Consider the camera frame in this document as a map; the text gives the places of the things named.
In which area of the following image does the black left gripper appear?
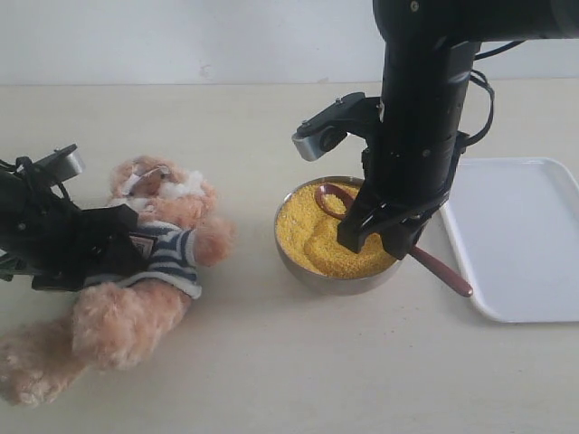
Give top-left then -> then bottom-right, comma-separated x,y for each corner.
1,174 -> 152,292

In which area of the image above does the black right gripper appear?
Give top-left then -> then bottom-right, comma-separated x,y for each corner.
337,80 -> 468,259

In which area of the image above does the dark brown wooden spoon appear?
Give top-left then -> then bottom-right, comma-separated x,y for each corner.
314,184 -> 473,297

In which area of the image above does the tan teddy bear striped shirt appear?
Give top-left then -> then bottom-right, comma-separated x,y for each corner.
0,155 -> 237,407

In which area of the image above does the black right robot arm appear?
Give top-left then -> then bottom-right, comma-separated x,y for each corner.
337,1 -> 578,259

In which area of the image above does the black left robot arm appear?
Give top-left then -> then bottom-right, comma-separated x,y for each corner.
1,156 -> 147,292

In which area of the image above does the yellow millet grain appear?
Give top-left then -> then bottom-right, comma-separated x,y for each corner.
275,183 -> 396,279

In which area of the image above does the steel bowl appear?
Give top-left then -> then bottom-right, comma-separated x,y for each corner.
274,175 -> 402,296

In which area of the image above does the white rectangular plastic tray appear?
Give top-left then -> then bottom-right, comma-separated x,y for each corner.
441,157 -> 578,323

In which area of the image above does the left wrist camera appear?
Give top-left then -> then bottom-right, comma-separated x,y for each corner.
31,144 -> 85,187

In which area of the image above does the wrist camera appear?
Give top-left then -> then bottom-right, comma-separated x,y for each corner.
291,92 -> 381,162
31,144 -> 85,187

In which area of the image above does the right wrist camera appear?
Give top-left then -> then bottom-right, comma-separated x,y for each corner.
291,92 -> 381,162

